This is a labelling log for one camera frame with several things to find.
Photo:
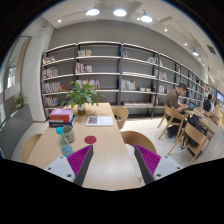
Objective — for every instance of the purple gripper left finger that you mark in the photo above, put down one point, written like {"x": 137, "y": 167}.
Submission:
{"x": 79, "y": 162}

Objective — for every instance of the large grey bookshelf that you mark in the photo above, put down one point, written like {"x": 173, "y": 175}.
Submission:
{"x": 124, "y": 74}

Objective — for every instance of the green potted plant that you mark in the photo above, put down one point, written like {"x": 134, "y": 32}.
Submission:
{"x": 80, "y": 95}

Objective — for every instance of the wooden chair near right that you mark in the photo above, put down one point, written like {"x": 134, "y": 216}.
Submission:
{"x": 135, "y": 138}

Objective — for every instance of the seated person dark shirt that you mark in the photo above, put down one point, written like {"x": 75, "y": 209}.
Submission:
{"x": 207, "y": 103}

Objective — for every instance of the open white magazine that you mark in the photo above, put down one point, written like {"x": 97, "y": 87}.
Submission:
{"x": 100, "y": 121}

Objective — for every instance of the small plant by window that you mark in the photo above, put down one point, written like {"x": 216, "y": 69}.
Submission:
{"x": 20, "y": 101}

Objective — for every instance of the light wooden chair front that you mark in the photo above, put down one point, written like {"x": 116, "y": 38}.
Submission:
{"x": 190, "y": 132}

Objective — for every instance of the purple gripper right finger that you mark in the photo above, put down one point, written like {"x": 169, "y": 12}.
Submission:
{"x": 147, "y": 161}

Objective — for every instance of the red book on stack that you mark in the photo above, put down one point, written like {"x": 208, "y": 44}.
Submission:
{"x": 64, "y": 115}

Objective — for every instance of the clear water bottle blue cap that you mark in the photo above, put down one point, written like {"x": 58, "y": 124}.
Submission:
{"x": 65, "y": 146}

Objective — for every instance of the green patterned ceramic cup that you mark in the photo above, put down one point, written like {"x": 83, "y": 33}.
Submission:
{"x": 68, "y": 133}

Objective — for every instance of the red round coaster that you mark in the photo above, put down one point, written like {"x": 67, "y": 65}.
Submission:
{"x": 90, "y": 139}

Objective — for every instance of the wooden chair far right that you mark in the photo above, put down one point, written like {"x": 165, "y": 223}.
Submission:
{"x": 121, "y": 114}

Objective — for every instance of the dark blue book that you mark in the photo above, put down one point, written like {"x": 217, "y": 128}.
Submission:
{"x": 61, "y": 124}

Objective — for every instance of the seated man brown shirt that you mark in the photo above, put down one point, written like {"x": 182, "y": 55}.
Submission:
{"x": 172, "y": 102}

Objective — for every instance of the light wooden folding chair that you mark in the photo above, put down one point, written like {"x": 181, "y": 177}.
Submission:
{"x": 173, "y": 118}

